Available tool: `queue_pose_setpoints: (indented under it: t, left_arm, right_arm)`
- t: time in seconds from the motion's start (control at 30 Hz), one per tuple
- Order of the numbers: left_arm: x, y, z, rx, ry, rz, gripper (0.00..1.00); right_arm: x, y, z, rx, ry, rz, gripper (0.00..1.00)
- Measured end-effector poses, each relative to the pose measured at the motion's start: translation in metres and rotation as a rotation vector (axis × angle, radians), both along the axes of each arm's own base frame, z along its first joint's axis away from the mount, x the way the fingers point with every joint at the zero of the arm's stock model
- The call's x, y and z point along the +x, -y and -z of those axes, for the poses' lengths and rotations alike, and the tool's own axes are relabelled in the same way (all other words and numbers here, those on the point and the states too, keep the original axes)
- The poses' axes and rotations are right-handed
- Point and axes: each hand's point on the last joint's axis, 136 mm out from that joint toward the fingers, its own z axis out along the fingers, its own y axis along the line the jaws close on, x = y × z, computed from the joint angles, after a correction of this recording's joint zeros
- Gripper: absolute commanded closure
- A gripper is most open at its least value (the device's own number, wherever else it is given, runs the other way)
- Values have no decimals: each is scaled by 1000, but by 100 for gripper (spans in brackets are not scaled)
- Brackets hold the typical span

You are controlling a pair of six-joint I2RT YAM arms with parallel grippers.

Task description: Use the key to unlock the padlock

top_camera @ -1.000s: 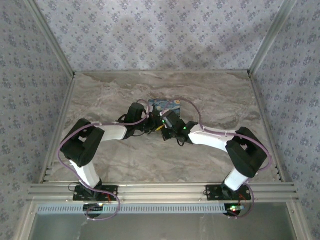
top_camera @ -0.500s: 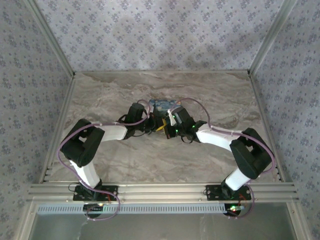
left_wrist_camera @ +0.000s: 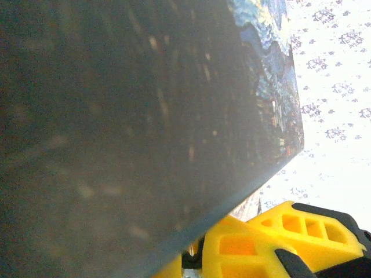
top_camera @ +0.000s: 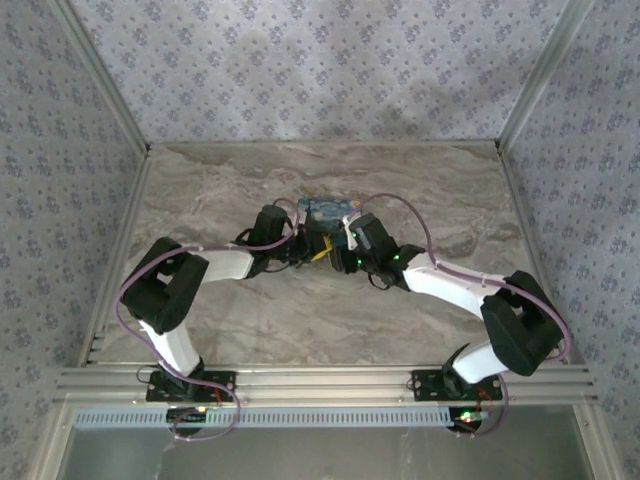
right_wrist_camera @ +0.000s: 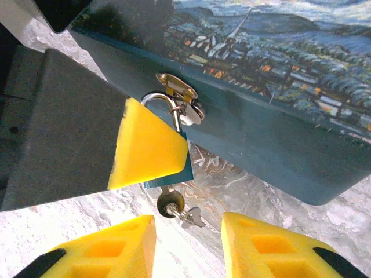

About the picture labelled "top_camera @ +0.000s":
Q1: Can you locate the starry night print box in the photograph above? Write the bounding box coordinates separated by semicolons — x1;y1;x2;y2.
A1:
296;198;362;249

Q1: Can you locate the grey metal sheet panel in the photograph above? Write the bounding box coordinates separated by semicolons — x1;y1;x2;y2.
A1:
62;404;596;480

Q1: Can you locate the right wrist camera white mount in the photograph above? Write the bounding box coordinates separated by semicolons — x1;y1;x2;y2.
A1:
341;214;360;251

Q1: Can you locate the aluminium front mounting rail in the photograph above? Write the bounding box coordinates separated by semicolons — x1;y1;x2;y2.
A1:
53;364;600;405

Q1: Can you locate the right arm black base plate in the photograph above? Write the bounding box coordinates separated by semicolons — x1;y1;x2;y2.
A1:
410;369;503;402

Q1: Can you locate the aluminium table side rail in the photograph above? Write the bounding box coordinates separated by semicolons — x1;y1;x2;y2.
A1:
494;147;572;365
77;149;154;369

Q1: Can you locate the grey slotted cable duct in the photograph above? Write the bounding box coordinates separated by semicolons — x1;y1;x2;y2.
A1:
73;405;454;430

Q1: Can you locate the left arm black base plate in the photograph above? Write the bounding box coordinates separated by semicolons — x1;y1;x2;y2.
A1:
145;370;238;403

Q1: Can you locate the aluminium corner frame post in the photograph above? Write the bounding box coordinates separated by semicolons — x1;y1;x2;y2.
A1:
53;0;152;154
498;0;600;151

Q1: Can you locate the aluminium front frame leg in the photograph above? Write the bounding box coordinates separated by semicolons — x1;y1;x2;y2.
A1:
33;399;77;480
573;402;614;480

